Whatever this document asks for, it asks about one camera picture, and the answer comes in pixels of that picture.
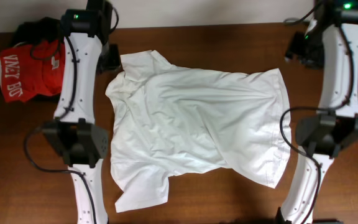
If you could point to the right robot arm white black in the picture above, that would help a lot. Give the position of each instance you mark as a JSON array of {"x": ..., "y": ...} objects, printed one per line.
[{"x": 330, "y": 43}]

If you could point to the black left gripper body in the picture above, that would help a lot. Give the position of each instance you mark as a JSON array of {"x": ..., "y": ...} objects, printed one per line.
[{"x": 110, "y": 61}]

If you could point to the black folded garment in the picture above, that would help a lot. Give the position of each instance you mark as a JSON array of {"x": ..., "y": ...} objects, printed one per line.
[{"x": 34, "y": 33}]

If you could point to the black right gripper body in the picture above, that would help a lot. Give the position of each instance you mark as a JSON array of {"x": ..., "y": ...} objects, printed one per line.
[{"x": 307, "y": 51}]

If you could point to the white printed t-shirt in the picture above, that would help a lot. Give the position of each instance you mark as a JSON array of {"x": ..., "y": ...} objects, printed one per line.
[{"x": 171, "y": 120}]

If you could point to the red folded t-shirt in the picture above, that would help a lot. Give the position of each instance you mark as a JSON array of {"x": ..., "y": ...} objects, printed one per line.
[{"x": 28, "y": 71}]

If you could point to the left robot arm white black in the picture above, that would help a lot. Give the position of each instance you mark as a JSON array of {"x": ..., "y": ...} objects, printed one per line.
[{"x": 73, "y": 133}]

